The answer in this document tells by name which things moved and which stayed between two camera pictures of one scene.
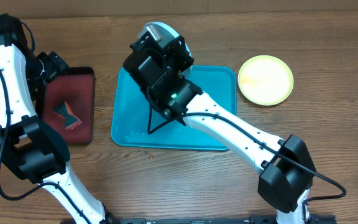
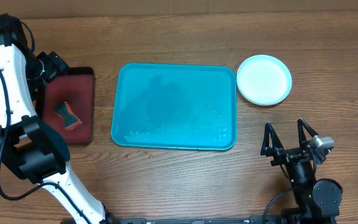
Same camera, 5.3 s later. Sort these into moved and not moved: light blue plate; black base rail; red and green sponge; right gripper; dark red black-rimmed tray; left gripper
Moved: right gripper; light blue plate
Not moved: red and green sponge; black base rail; left gripper; dark red black-rimmed tray
